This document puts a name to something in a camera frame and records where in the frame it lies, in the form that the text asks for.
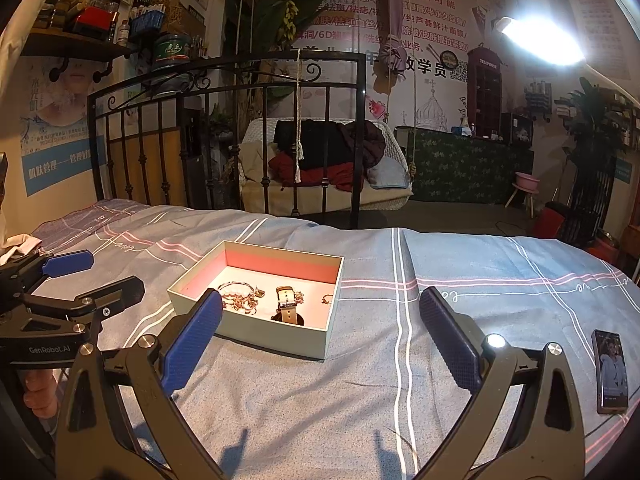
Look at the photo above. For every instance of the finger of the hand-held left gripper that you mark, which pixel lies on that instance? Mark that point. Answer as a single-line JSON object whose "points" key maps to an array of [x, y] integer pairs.
{"points": [[70, 263], [120, 294]]}

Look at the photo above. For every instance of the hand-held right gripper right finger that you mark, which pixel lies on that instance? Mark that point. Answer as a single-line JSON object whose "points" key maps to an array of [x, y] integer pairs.
{"points": [[450, 340]]}

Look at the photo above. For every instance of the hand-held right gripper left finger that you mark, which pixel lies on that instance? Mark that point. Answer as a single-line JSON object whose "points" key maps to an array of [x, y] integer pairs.
{"points": [[192, 340]]}

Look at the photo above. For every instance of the pale green box pink inside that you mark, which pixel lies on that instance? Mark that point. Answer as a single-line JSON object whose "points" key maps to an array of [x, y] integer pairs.
{"points": [[280, 340]]}

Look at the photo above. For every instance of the small gold jewelry piece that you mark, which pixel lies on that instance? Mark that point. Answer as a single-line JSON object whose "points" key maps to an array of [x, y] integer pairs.
{"points": [[327, 300]]}

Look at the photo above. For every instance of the person's left hand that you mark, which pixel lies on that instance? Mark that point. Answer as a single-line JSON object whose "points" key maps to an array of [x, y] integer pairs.
{"points": [[44, 390]]}

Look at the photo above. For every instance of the white cloth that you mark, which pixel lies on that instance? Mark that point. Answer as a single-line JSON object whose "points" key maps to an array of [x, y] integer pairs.
{"points": [[22, 247]]}

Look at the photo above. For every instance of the blue-grey striped bed blanket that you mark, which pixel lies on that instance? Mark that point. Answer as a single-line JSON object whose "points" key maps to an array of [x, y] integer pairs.
{"points": [[500, 270]]}

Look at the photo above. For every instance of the red bin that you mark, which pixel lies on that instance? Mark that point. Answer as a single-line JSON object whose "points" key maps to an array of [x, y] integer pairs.
{"points": [[547, 220]]}

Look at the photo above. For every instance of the black smartphone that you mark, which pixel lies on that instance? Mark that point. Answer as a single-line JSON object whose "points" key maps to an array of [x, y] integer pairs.
{"points": [[612, 370]]}

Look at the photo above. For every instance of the green patterned counter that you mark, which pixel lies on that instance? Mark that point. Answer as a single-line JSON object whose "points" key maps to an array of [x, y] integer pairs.
{"points": [[460, 170]]}

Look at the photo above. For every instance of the blue-grey pillow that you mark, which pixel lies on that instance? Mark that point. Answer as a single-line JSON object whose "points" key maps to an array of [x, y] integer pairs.
{"points": [[387, 177]]}

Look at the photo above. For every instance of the pink stool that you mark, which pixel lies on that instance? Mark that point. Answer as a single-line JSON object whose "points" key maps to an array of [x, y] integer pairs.
{"points": [[525, 180]]}

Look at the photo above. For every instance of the white wicker swing chair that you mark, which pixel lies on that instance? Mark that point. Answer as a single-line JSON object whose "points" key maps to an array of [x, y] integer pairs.
{"points": [[255, 160]]}

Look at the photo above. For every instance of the red garment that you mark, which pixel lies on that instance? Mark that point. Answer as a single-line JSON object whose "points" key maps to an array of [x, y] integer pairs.
{"points": [[320, 177]]}

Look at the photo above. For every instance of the dark clothes pile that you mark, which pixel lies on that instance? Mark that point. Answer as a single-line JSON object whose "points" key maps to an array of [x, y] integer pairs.
{"points": [[320, 142]]}

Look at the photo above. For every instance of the small brown bottle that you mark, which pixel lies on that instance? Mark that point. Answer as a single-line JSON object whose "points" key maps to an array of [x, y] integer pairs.
{"points": [[124, 34]]}

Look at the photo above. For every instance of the green round tin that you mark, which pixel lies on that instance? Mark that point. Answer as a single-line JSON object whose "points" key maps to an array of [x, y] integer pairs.
{"points": [[172, 50]]}

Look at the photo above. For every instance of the red box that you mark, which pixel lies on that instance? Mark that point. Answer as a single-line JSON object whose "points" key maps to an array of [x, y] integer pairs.
{"points": [[92, 17]]}

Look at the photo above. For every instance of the red telephone booth cabinet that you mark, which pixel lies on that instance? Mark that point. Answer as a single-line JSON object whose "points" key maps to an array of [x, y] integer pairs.
{"points": [[485, 90]]}

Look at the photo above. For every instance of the blue plastic basket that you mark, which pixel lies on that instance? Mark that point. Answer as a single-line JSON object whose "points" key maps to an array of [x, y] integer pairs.
{"points": [[147, 22]]}

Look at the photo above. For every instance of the tall potted plant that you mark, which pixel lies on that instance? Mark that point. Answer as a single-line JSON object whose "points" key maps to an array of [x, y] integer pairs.
{"points": [[587, 125]]}

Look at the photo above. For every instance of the bright white lamp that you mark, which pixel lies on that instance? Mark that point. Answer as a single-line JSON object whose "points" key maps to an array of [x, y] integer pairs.
{"points": [[515, 29]]}

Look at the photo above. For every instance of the hanging grey cloth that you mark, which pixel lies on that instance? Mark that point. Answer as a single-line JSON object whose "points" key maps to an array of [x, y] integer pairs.
{"points": [[392, 20]]}

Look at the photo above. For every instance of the face wall poster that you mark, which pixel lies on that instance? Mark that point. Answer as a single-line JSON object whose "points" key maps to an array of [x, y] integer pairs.
{"points": [[55, 110]]}

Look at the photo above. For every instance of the dark wooden wall shelf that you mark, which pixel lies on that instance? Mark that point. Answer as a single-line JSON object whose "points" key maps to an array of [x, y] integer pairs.
{"points": [[65, 47]]}

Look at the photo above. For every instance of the black metal bed frame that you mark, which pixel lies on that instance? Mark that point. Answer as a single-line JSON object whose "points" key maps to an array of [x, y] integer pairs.
{"points": [[358, 135]]}

